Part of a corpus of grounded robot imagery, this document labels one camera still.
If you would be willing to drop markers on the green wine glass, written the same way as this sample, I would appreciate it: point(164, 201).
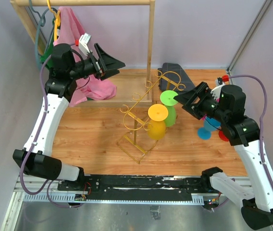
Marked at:
point(167, 99)

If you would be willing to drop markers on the yellow hanger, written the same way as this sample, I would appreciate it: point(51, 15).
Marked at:
point(57, 20)

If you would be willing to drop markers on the blue wine glass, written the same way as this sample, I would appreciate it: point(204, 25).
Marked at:
point(209, 125)

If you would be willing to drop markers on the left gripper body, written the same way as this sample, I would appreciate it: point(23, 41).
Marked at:
point(97, 66)

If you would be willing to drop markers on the gold wire glass rack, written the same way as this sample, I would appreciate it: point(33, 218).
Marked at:
point(135, 142)

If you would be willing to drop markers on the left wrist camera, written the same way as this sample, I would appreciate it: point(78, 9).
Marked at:
point(82, 44)

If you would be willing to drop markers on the wooden clothes rack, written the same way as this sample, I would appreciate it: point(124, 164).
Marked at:
point(128, 81)

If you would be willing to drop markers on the grey folded cloth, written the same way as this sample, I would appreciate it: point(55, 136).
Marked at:
point(177, 74)

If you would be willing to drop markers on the orange wine glass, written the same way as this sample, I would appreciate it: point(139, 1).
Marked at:
point(156, 127)

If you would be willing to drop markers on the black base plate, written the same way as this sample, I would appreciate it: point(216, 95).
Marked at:
point(137, 187)

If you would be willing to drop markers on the pink garment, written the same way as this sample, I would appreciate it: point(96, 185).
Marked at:
point(70, 31)

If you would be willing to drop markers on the red wine glass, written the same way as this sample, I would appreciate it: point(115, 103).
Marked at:
point(222, 136)

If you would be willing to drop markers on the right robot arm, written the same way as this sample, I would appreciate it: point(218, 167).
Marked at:
point(243, 133)

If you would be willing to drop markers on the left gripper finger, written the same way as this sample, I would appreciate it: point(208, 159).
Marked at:
point(107, 62)
point(108, 73)

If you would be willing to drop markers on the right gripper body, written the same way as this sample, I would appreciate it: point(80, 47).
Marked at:
point(207, 105)

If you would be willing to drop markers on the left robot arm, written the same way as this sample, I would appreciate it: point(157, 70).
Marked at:
point(35, 158)

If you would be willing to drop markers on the aluminium frame rail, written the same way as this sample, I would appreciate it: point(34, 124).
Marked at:
point(121, 202)

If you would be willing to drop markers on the green garment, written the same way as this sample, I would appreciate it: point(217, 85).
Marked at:
point(49, 49)

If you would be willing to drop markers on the blue-grey hanger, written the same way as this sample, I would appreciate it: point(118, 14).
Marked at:
point(40, 24)

